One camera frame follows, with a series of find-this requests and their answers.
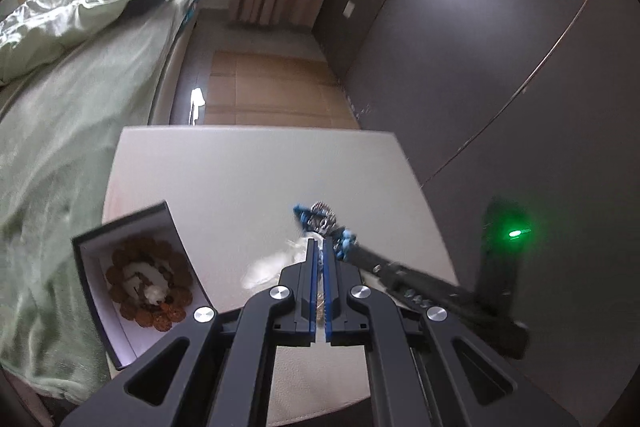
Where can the black cloth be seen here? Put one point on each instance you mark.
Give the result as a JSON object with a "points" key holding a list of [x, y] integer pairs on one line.
{"points": [[145, 3]]}

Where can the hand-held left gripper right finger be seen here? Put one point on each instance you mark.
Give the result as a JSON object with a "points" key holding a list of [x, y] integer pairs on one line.
{"points": [[328, 272]]}

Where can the white wall socket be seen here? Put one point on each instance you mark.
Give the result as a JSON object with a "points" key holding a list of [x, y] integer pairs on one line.
{"points": [[349, 9]]}

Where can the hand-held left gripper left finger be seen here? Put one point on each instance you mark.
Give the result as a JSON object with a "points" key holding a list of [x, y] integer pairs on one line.
{"points": [[313, 272]]}

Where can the clear plastic bag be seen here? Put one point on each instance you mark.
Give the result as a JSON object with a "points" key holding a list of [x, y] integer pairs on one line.
{"points": [[272, 268]]}

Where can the light green quilt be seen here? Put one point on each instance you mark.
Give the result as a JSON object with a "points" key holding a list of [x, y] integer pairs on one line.
{"points": [[65, 7]]}

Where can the bed with green sheet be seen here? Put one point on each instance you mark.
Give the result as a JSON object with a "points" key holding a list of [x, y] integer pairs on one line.
{"points": [[75, 132]]}

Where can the small white object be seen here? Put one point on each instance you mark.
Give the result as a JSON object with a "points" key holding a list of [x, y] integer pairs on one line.
{"points": [[197, 99]]}

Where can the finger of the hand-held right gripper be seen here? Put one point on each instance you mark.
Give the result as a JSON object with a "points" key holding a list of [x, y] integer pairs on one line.
{"points": [[301, 213], [347, 243]]}

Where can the silver jewelry piece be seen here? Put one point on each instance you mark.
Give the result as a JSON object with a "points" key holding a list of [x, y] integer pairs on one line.
{"points": [[322, 217]]}

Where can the grey wardrobe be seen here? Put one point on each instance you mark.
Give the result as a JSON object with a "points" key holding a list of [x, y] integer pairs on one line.
{"points": [[475, 57]]}

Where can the dark jewelry box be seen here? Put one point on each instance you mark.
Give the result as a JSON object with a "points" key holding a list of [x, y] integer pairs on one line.
{"points": [[150, 227]]}

